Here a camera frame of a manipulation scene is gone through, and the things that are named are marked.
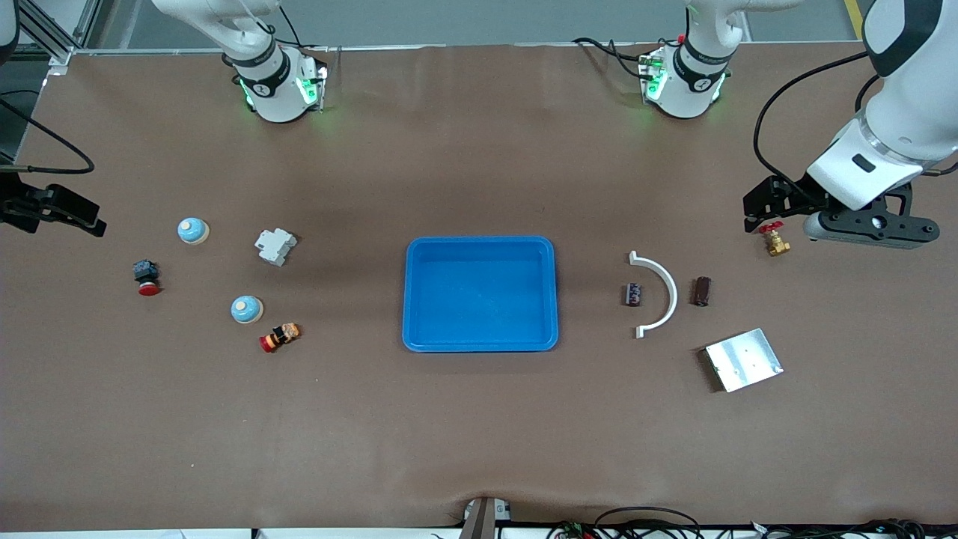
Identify red mushroom button black body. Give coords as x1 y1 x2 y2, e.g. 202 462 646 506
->
133 259 161 296

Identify silver metal plate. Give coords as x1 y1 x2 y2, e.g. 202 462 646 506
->
704 328 784 393

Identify white circuit breaker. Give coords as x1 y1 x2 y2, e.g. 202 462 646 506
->
254 228 298 267

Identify red emergency stop yellow collar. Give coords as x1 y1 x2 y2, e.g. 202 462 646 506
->
259 323 302 353

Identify blue plastic tray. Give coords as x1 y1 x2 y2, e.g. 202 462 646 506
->
403 237 559 353

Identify brass valve red handle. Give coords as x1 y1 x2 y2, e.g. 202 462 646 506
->
758 222 792 257

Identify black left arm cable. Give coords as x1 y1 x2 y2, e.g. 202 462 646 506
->
752 51 958 197

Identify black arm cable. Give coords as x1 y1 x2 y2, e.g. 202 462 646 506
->
752 51 958 197
0 96 96 176

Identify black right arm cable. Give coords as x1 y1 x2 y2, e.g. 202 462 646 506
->
0 96 96 176

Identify white curved plastic bracket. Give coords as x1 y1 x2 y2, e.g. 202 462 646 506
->
629 251 679 339

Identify aluminium frame profile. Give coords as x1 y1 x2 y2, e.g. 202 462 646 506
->
15 0 102 67

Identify black base cable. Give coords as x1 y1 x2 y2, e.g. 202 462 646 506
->
258 4 302 47
573 36 653 79

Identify black looped cable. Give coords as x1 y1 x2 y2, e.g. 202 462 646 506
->
595 507 702 539

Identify black cable bundle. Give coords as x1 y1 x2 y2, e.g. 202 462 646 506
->
704 517 958 539

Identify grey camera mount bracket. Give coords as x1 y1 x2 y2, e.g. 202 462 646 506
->
459 496 514 539

